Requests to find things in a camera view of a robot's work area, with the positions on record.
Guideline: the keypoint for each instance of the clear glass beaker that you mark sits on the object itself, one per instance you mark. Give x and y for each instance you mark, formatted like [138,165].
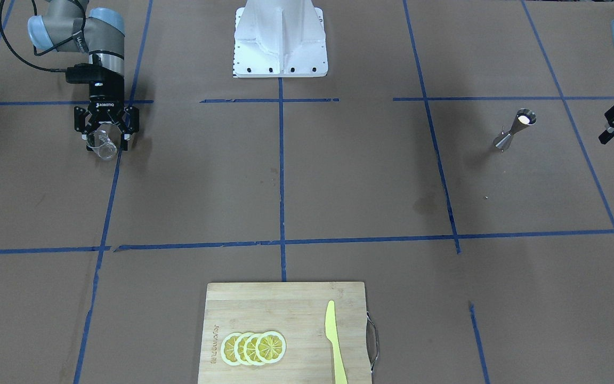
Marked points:
[100,143]

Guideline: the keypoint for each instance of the steel double jigger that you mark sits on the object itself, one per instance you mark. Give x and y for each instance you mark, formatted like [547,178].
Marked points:
[524,118]

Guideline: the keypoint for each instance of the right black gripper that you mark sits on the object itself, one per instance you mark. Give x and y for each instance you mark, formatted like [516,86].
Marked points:
[106,95]

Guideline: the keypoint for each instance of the yellow plastic knife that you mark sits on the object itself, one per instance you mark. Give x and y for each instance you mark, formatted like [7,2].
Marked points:
[332,337]

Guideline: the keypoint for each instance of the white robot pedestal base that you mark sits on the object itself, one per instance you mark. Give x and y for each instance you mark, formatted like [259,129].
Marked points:
[275,39]

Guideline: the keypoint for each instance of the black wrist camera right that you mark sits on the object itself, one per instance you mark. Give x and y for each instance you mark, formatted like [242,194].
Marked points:
[86,73]

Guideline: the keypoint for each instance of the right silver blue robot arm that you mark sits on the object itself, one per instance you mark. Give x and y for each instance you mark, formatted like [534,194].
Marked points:
[99,33]

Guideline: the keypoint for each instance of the bamboo cutting board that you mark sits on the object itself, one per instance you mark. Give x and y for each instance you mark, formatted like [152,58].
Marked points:
[237,313]

